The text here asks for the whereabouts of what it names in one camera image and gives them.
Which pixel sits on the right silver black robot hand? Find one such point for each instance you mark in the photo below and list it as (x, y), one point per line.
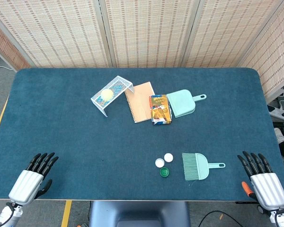
(268, 189)

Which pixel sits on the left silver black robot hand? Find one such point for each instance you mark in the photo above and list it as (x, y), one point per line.
(26, 183)

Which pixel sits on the white cap with printed code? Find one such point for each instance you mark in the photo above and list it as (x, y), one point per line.
(168, 157)

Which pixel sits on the green bottle cap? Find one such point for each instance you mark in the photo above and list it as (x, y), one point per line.
(164, 172)

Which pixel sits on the plain white bottle cap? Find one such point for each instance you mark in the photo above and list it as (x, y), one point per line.
(160, 163)

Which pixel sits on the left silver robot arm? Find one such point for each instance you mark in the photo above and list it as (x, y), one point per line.
(8, 216)

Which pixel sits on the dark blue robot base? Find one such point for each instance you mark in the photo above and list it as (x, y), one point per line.
(139, 214)

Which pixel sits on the black caster wheel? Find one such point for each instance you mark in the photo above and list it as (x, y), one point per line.
(260, 208)

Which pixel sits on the white shoe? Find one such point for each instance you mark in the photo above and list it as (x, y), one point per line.
(279, 135)

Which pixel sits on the blue felt table cover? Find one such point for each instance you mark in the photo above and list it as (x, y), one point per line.
(85, 142)

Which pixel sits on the white equipment base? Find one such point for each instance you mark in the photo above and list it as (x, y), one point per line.
(278, 113)

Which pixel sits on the yellow tennis ball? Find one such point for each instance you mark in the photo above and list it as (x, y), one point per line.
(107, 94)

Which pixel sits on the mint green dustpan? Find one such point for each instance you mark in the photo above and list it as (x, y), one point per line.
(182, 102)

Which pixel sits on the bamboo folding screen panel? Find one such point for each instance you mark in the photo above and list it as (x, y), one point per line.
(56, 33)
(4, 49)
(274, 59)
(222, 33)
(149, 33)

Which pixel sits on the orange snack box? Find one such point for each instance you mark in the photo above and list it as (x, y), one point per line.
(160, 110)

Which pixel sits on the kraft spiral notebook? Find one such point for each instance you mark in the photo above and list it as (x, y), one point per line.
(138, 101)

